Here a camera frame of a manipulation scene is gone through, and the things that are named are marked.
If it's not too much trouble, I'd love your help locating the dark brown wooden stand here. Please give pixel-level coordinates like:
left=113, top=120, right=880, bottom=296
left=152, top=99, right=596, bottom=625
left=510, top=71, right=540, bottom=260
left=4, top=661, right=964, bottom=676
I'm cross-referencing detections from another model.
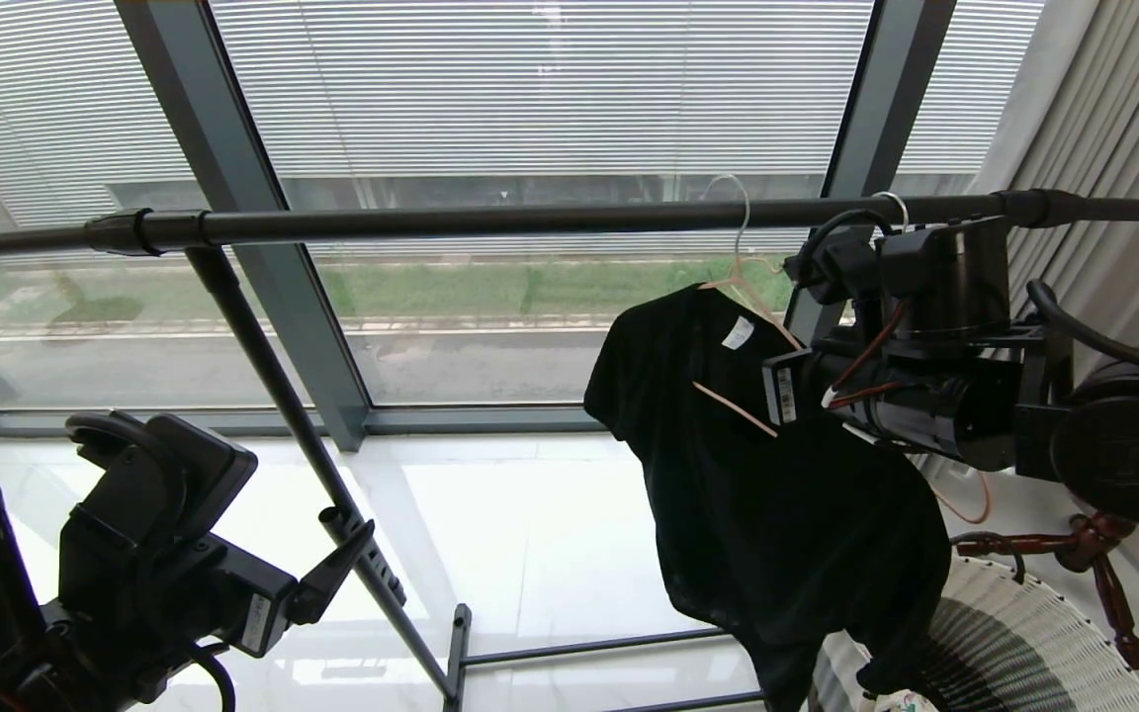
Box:
left=953, top=509, right=1139, bottom=672

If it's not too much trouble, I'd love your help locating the black clothes rack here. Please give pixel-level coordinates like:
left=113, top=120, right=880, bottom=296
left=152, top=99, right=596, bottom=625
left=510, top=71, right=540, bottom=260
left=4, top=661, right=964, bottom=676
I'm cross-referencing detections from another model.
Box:
left=0, top=188, right=1139, bottom=712

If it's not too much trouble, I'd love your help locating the white laundry basket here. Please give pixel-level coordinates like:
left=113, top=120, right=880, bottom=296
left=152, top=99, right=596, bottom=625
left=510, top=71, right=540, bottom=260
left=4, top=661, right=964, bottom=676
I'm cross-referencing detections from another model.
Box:
left=807, top=554, right=1139, bottom=712

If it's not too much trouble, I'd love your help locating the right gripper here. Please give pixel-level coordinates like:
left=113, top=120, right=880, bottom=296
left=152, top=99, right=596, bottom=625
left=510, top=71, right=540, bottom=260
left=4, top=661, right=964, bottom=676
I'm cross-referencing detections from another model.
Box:
left=762, top=344, right=1026, bottom=473

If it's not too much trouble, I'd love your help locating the window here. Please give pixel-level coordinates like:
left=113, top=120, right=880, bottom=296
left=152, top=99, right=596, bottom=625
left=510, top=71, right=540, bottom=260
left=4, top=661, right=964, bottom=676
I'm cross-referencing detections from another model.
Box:
left=0, top=0, right=1050, bottom=455

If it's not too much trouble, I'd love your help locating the beige curtain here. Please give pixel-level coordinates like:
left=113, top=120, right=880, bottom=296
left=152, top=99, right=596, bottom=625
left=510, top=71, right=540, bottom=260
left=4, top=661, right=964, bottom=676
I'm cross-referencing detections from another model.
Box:
left=965, top=0, right=1139, bottom=359

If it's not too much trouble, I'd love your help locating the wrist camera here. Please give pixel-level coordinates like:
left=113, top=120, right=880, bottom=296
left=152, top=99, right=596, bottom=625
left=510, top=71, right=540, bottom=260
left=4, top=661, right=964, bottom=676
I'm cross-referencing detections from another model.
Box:
left=787, top=213, right=1014, bottom=343
left=57, top=412, right=260, bottom=634

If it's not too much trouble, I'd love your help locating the black t-shirt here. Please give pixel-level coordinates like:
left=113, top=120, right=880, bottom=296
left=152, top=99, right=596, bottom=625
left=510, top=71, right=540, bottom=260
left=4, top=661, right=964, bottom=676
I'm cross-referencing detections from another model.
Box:
left=584, top=285, right=954, bottom=712

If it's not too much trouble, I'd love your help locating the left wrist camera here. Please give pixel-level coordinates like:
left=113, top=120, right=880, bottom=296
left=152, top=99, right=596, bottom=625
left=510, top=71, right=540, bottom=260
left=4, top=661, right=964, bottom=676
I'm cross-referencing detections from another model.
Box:
left=57, top=412, right=260, bottom=634

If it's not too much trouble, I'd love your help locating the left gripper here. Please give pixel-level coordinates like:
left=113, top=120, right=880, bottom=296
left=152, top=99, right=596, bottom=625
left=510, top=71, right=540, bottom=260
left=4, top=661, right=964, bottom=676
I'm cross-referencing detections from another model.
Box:
left=134, top=518, right=377, bottom=695

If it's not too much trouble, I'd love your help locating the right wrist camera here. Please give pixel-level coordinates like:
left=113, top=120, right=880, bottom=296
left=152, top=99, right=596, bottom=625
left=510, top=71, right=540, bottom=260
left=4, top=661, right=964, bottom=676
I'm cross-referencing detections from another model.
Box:
left=787, top=213, right=1014, bottom=343

